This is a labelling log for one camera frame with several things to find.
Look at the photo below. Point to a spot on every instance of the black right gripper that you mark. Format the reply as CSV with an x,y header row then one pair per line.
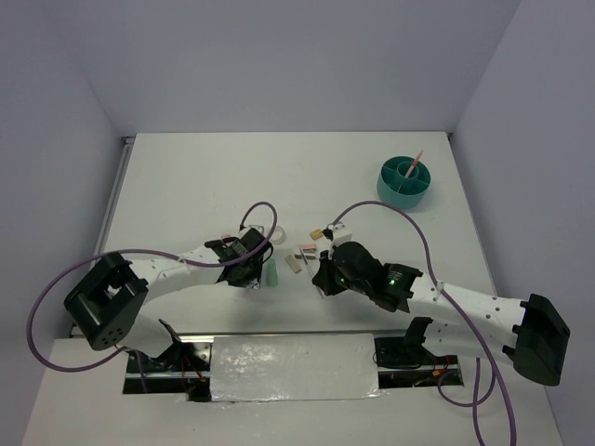
x,y
323,276

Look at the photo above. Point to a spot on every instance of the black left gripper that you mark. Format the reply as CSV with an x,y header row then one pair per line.
x,y
255,280

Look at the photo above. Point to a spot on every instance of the pink pen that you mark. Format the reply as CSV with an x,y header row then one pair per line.
x,y
413,165

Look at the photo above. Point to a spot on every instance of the thin purple pen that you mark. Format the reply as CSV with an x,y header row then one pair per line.
x,y
311,273

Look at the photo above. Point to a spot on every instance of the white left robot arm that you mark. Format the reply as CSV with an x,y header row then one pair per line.
x,y
106,303

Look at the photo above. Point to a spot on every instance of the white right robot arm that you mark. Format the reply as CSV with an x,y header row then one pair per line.
x,y
530,335

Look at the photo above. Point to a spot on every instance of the green glue stick tube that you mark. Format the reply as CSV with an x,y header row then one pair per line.
x,y
271,273

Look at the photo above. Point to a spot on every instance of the pink white stapler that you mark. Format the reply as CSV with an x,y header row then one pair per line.
x,y
308,251

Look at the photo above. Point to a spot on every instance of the small yellow sharpener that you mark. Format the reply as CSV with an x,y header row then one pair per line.
x,y
317,234

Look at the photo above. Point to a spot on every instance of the clear tape roll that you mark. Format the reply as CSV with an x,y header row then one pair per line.
x,y
278,236

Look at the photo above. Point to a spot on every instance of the grey eraser block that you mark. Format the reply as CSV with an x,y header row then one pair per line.
x,y
293,264

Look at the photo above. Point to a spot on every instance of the teal round divided container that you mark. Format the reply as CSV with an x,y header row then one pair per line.
x,y
399,189

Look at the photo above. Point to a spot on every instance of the silver foil cover plate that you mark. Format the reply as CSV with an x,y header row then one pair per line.
x,y
266,368

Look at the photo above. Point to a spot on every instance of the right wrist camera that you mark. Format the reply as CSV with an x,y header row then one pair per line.
x,y
337,234

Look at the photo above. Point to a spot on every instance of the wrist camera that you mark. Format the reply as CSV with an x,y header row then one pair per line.
x,y
337,234
258,228

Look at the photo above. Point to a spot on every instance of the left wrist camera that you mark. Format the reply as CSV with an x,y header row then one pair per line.
x,y
258,228

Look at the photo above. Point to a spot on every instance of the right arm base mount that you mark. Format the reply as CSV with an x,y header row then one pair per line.
x,y
402,362

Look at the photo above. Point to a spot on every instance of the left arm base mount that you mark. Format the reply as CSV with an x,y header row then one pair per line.
x,y
181,368

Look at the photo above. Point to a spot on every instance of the aluminium table edge rail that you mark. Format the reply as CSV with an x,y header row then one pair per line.
x,y
128,145

